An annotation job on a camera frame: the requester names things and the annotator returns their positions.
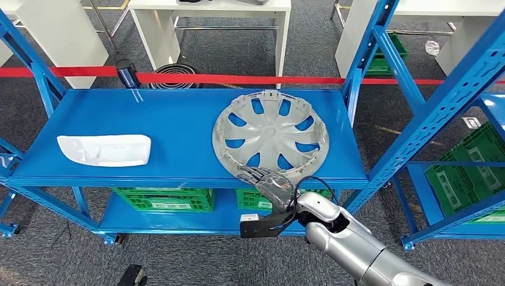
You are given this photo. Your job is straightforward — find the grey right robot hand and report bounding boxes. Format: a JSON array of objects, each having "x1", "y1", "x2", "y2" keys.
[{"x1": 236, "y1": 166, "x2": 297, "y2": 214}]

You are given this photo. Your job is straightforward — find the silver plastic wheel hubcap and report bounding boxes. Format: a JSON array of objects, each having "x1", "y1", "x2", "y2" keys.
[{"x1": 211, "y1": 89, "x2": 330, "y2": 185}]

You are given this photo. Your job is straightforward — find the blue metal shelf rack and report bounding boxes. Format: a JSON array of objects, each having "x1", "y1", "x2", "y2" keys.
[
  {"x1": 0, "y1": 0, "x2": 505, "y2": 247},
  {"x1": 392, "y1": 92, "x2": 505, "y2": 251}
]

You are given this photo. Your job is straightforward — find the white plastic car part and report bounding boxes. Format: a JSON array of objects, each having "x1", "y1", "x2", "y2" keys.
[{"x1": 57, "y1": 134, "x2": 152, "y2": 168}]

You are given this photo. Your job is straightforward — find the green plastic crate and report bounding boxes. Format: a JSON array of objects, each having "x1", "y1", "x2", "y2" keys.
[
  {"x1": 364, "y1": 32, "x2": 409, "y2": 76},
  {"x1": 235, "y1": 188, "x2": 332, "y2": 211},
  {"x1": 424, "y1": 121, "x2": 505, "y2": 224},
  {"x1": 111, "y1": 187, "x2": 215, "y2": 214}
]

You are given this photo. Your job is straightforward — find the red barrier belt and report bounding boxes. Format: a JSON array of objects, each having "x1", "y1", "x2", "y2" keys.
[{"x1": 0, "y1": 66, "x2": 505, "y2": 86}]

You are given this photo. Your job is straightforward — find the white table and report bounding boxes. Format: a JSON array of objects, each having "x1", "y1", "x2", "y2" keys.
[
  {"x1": 334, "y1": 0, "x2": 505, "y2": 77},
  {"x1": 128, "y1": 0, "x2": 292, "y2": 89},
  {"x1": 0, "y1": 0, "x2": 109, "y2": 89}
]

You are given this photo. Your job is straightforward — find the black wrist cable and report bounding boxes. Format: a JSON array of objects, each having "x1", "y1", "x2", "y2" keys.
[{"x1": 291, "y1": 175, "x2": 341, "y2": 222}]

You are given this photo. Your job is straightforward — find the black camera bracket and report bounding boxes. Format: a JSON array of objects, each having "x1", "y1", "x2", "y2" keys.
[{"x1": 239, "y1": 205, "x2": 297, "y2": 239}]

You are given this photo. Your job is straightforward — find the coiled black hose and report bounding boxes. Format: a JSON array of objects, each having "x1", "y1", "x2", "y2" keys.
[{"x1": 146, "y1": 63, "x2": 202, "y2": 88}]

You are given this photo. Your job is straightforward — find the black barrier post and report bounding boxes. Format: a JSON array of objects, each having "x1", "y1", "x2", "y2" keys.
[{"x1": 114, "y1": 59, "x2": 142, "y2": 89}]

